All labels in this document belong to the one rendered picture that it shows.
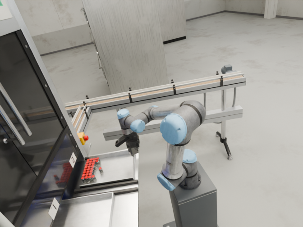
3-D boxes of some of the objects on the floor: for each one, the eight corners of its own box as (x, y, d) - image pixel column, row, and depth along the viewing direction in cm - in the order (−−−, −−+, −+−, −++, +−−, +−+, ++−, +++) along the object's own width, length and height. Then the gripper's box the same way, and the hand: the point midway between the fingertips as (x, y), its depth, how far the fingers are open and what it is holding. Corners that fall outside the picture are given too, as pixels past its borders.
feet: (227, 161, 238) (227, 152, 231) (213, 134, 280) (213, 126, 273) (234, 160, 237) (234, 151, 230) (219, 133, 280) (219, 125, 273)
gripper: (135, 134, 126) (142, 159, 137) (135, 126, 134) (142, 150, 145) (122, 137, 126) (130, 161, 138) (123, 128, 134) (130, 152, 145)
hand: (131, 155), depth 141 cm, fingers closed, pressing on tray
